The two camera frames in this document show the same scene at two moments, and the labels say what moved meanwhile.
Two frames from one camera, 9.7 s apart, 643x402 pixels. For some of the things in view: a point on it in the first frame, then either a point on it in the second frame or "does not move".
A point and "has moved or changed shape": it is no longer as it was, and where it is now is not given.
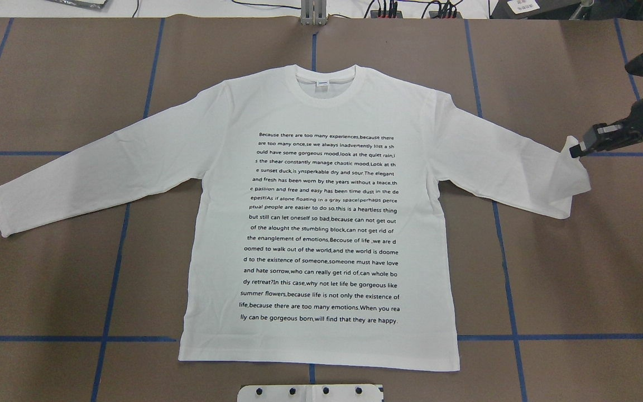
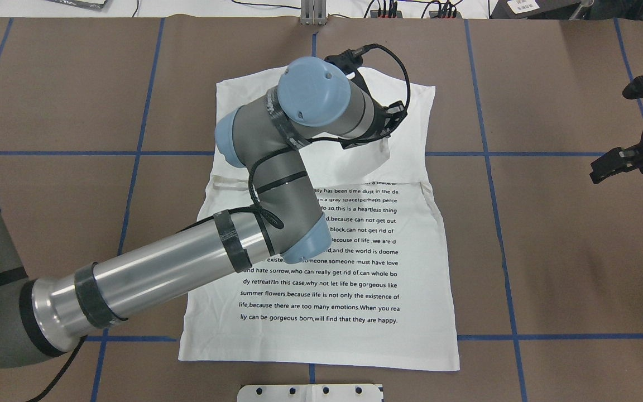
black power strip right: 445,14 does not move
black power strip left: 385,14 does not move
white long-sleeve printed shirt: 321,216 has moved or changed shape
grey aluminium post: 313,12 does not move
